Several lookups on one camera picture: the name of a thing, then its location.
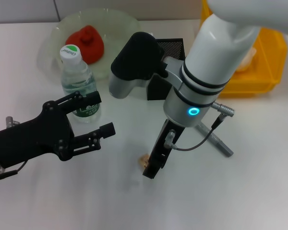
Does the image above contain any right wrist cable with plug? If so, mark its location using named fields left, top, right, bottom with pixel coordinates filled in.
left=163, top=102, right=236, bottom=151

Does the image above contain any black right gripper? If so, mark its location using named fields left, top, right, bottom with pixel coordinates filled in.
left=69, top=118, right=185, bottom=180

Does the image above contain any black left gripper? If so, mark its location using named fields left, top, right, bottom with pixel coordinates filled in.
left=0, top=90, right=103, bottom=169

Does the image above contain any clear water bottle green label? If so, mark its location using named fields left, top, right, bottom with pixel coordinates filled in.
left=60, top=44, right=103, bottom=124

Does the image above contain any yellow plastic bin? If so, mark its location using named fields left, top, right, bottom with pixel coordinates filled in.
left=200, top=0, right=288, bottom=99

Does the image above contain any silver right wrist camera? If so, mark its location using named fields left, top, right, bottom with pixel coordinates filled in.
left=108, top=31, right=170, bottom=99

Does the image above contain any pale green glass fruit plate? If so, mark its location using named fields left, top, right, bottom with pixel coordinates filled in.
left=37, top=8, right=144, bottom=88

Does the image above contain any wrist cable with plug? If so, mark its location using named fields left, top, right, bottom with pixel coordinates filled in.
left=0, top=116, right=29, bottom=180
left=163, top=102, right=236, bottom=151

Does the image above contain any black mesh pen holder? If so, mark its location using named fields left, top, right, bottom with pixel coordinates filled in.
left=146, top=37, right=185, bottom=101

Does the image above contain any white paper ball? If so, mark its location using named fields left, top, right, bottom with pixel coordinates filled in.
left=237, top=46, right=258, bottom=72

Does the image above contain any left wrist cable with plug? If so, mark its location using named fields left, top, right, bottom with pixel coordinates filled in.
left=0, top=116, right=29, bottom=180

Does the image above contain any grey marker pen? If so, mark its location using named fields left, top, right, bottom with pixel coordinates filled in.
left=195, top=121, right=235, bottom=158

